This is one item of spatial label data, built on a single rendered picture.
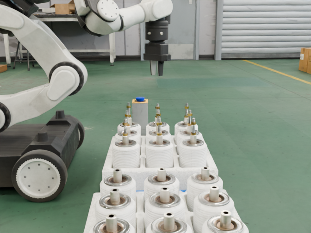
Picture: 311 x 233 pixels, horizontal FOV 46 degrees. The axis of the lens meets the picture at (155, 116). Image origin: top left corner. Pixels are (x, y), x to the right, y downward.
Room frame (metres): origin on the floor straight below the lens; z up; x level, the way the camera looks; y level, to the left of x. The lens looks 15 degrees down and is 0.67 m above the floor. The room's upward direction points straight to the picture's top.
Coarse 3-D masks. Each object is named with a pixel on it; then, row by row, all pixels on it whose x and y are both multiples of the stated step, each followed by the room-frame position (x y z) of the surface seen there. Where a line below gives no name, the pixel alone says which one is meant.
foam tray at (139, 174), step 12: (144, 144) 1.40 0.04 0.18; (108, 156) 1.27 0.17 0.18; (144, 156) 1.26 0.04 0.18; (108, 168) 1.15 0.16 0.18; (120, 168) 1.15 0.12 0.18; (132, 168) 1.15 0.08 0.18; (144, 168) 1.15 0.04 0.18; (156, 168) 1.15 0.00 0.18; (168, 168) 1.15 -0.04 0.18; (180, 168) 1.15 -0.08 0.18; (192, 168) 1.15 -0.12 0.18; (216, 168) 1.15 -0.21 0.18; (144, 180) 1.13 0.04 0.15; (180, 180) 1.13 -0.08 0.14
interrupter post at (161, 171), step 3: (159, 168) 0.91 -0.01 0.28; (162, 168) 0.91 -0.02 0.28; (159, 171) 0.90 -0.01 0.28; (162, 171) 0.90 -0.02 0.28; (165, 171) 0.90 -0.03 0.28; (159, 174) 0.90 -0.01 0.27; (162, 174) 0.90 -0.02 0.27; (165, 174) 0.90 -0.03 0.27; (159, 177) 0.90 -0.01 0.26; (162, 177) 0.90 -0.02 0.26; (165, 177) 0.90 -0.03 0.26; (159, 180) 0.90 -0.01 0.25; (162, 180) 0.90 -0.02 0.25
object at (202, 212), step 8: (232, 200) 0.80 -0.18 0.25; (200, 208) 0.76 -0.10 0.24; (208, 208) 0.76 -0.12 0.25; (216, 208) 0.75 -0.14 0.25; (224, 208) 0.75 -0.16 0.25; (232, 208) 0.77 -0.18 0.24; (200, 216) 0.76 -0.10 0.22; (208, 216) 0.75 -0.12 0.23; (200, 224) 0.76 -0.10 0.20; (200, 232) 0.76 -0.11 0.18
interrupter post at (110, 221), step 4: (108, 216) 0.66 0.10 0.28; (112, 216) 0.67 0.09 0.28; (116, 216) 0.67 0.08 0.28; (108, 220) 0.66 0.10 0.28; (112, 220) 0.66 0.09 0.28; (116, 220) 0.66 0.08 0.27; (108, 224) 0.66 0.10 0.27; (112, 224) 0.66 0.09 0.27; (116, 224) 0.66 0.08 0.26; (108, 228) 0.66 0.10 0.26; (112, 228) 0.66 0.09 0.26; (116, 228) 0.66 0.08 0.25
